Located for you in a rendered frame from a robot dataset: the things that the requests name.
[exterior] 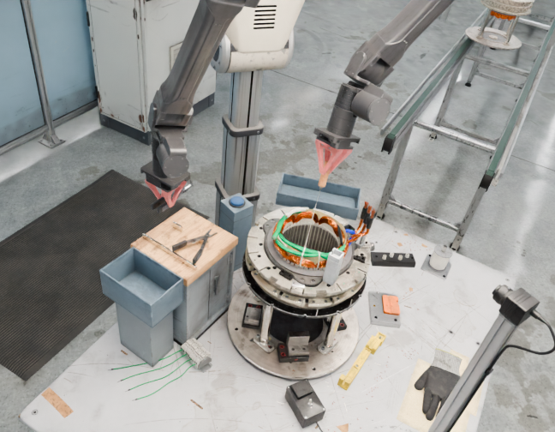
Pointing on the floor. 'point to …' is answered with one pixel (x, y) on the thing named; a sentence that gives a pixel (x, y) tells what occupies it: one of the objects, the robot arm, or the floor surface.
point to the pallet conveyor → (500, 155)
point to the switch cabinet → (139, 58)
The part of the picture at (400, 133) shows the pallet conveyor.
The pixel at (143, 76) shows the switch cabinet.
